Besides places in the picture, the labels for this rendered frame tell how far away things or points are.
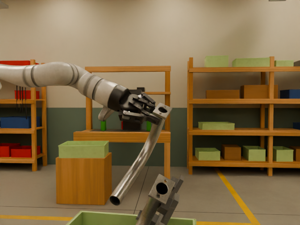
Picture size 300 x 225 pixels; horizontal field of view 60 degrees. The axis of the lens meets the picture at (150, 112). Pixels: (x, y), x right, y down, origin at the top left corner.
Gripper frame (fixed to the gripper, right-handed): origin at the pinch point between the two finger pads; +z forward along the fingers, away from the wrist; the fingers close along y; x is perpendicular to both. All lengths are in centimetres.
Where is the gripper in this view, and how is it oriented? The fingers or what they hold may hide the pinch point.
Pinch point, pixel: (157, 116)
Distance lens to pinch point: 73.3
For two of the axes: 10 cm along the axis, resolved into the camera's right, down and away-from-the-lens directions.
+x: -2.3, 7.6, 6.0
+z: 8.9, 4.1, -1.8
